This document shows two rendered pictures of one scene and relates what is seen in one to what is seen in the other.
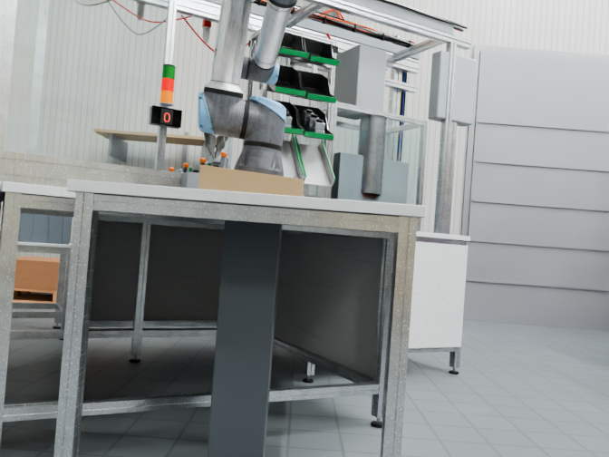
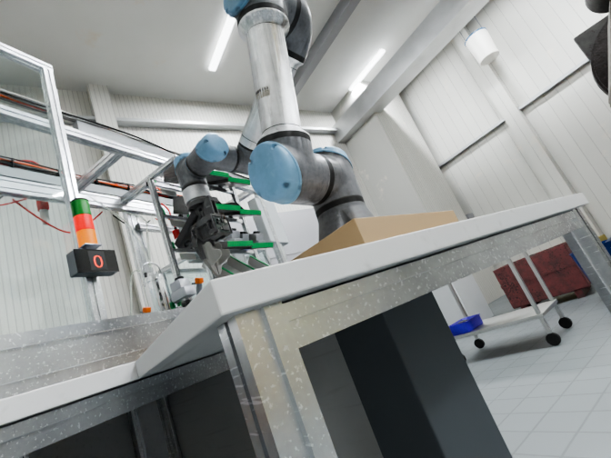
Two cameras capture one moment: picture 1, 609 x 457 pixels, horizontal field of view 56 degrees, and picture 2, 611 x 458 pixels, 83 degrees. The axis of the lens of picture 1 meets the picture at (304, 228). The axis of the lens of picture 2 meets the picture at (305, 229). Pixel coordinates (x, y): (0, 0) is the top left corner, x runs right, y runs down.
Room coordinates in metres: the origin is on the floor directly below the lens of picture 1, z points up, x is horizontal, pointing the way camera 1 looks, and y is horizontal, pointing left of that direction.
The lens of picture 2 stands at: (1.18, 0.69, 0.80)
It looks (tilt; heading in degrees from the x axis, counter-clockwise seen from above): 16 degrees up; 322
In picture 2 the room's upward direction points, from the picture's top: 22 degrees counter-clockwise
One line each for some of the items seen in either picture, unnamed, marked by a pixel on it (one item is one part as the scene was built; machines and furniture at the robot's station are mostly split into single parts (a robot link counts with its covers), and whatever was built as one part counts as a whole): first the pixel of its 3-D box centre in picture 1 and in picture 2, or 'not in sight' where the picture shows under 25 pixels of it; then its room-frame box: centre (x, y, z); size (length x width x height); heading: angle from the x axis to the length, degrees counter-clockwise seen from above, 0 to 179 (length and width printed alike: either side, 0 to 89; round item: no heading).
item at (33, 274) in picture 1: (68, 280); not in sight; (5.68, 2.29, 0.20); 1.13 x 0.82 x 0.39; 93
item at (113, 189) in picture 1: (257, 207); (355, 290); (1.78, 0.15, 0.84); 0.90 x 0.70 x 0.03; 90
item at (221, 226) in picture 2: not in sight; (207, 221); (2.03, 0.33, 1.17); 0.09 x 0.08 x 0.12; 29
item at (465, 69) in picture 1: (448, 145); (282, 260); (3.61, -0.87, 1.42); 0.30 x 0.09 x 1.13; 118
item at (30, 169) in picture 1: (154, 183); (151, 335); (2.02, 0.54, 0.91); 0.89 x 0.06 x 0.11; 118
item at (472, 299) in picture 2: not in sight; (449, 292); (4.48, -4.03, 0.58); 0.65 x 0.56 x 1.16; 1
